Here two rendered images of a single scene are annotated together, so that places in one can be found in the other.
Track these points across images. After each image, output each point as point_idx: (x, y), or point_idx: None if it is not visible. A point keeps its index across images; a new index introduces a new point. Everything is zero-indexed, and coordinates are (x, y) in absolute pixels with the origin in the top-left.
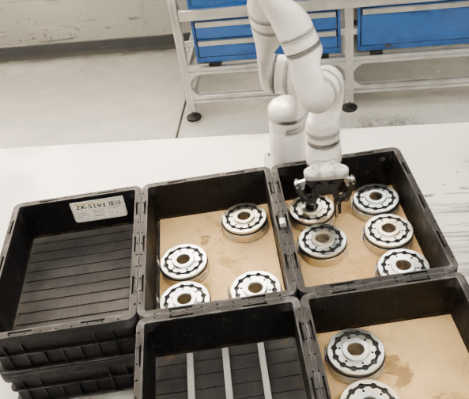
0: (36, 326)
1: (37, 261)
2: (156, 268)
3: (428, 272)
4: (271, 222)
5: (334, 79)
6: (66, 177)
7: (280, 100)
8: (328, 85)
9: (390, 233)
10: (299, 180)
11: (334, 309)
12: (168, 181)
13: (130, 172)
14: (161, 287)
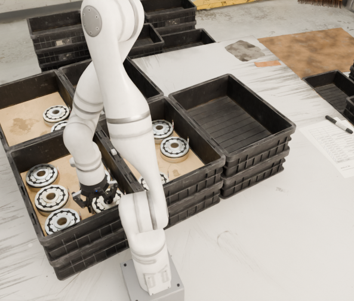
0: (230, 110)
1: (267, 135)
2: (193, 150)
3: (23, 145)
4: None
5: (67, 122)
6: None
7: (151, 231)
8: (70, 115)
9: (49, 192)
10: (113, 182)
11: None
12: (211, 165)
13: (319, 275)
14: None
